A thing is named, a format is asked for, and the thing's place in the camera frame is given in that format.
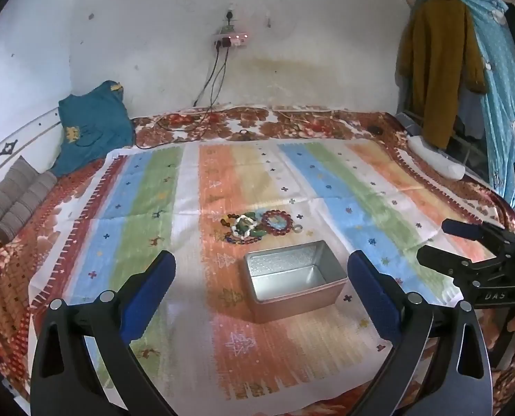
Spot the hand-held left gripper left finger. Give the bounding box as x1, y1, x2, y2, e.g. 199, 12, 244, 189
30, 250, 177, 416

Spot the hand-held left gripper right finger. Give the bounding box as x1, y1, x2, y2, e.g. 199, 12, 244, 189
347, 250, 495, 416

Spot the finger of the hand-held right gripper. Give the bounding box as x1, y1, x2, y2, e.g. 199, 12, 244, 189
417, 246, 510, 279
441, 219, 515, 244

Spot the silver metal tin box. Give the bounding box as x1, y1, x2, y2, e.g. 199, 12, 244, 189
243, 240, 349, 324

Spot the white shell bracelet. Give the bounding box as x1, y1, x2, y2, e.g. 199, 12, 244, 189
233, 217, 258, 239

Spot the green bangle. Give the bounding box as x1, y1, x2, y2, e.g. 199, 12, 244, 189
233, 212, 267, 243

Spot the red bead bracelet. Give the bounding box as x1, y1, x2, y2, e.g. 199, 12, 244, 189
261, 210, 294, 234

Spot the white cloth bundle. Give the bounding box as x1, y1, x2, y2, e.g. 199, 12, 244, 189
407, 135, 467, 180

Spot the blue printed curtain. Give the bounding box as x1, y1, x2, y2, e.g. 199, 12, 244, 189
441, 0, 515, 209

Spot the colourful striped cloth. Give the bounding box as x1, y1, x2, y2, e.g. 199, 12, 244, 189
28, 141, 500, 404

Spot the mustard jacket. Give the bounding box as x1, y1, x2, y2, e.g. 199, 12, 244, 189
396, 0, 488, 150

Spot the teal garment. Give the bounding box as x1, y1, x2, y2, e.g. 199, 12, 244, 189
51, 80, 136, 177

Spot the white bed headboard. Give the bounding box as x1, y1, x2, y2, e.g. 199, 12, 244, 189
0, 107, 64, 193

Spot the white power strip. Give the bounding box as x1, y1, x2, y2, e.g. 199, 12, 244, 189
213, 31, 248, 49

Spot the black cable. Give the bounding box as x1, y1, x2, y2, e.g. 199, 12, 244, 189
136, 47, 230, 148
153, 47, 223, 133

